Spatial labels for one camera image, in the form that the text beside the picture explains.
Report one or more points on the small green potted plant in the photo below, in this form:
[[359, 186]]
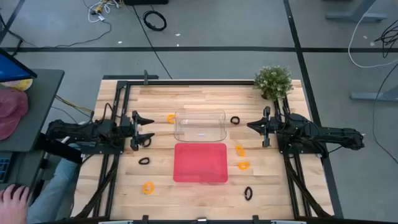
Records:
[[273, 81]]

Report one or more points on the person's leg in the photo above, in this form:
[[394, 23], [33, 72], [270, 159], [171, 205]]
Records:
[[53, 193]]

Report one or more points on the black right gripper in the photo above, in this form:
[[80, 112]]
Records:
[[266, 130]]

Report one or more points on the grey desk foot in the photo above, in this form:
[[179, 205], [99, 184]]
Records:
[[373, 96], [354, 15]]

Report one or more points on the black aluminium table frame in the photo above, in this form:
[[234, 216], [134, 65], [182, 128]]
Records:
[[186, 82]]

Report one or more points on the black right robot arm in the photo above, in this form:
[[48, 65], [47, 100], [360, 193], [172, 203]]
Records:
[[326, 133]]

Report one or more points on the black keyboard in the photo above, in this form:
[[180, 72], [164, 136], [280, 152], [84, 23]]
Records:
[[4, 169]]

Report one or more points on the black chair armrest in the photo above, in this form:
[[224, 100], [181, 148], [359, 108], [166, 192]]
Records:
[[59, 150]]

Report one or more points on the pink hat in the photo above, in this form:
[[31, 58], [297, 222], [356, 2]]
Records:
[[11, 109]]

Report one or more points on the dark grey desk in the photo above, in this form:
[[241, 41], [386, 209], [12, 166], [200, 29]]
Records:
[[43, 102]]

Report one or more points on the yellow round object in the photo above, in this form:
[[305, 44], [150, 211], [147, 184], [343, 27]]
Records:
[[21, 84]]

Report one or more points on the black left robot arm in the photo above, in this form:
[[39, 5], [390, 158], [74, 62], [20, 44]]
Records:
[[77, 130]]

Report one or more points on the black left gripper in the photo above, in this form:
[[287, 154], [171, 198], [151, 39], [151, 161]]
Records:
[[134, 137]]

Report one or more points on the computer monitor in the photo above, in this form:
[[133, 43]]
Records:
[[12, 68]]

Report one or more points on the pink plastic bin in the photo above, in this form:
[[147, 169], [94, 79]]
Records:
[[200, 161]]

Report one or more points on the person's hand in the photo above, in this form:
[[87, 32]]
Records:
[[14, 205]]

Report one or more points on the clear plastic bin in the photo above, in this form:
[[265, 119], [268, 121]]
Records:
[[199, 124]]

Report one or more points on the black box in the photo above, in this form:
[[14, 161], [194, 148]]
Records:
[[146, 2]]

